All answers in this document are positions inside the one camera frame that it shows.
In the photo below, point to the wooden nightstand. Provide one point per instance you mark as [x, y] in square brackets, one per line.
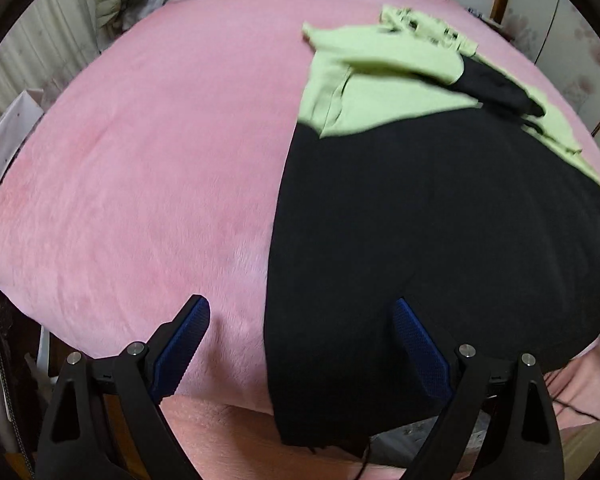
[485, 19]

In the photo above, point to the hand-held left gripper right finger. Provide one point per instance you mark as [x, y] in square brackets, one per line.
[422, 347]

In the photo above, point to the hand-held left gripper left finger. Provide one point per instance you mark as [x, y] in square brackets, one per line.
[182, 340]

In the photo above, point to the green and black hooded jacket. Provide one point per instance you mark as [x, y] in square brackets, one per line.
[430, 200]

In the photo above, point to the bed with pink blanket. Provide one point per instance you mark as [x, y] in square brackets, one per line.
[155, 160]

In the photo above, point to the white curtain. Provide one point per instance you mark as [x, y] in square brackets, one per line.
[40, 40]

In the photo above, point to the floral print wardrobe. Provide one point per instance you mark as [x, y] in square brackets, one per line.
[570, 25]

